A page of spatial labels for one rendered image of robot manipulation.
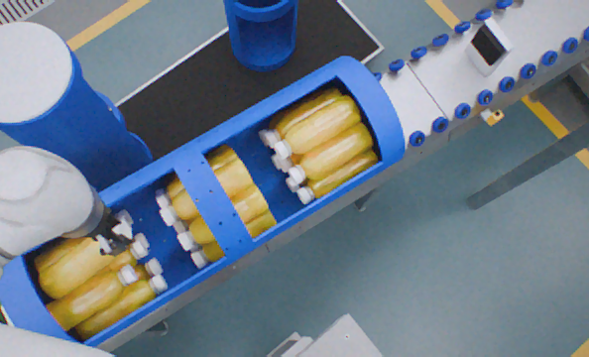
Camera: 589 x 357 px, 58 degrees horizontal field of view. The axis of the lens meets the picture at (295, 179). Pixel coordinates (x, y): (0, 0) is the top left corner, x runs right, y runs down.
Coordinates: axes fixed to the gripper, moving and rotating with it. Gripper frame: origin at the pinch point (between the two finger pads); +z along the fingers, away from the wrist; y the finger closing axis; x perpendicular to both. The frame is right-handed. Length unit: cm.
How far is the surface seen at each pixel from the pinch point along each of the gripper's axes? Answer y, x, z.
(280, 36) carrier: 73, -83, 108
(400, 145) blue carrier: -13, -61, 8
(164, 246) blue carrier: -0.8, -3.6, 28.8
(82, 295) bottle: -5.2, 13.3, 9.9
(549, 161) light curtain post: -35, -115, 52
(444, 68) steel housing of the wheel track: 3, -94, 31
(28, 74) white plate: 53, 4, 21
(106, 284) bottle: -5.8, 8.2, 10.1
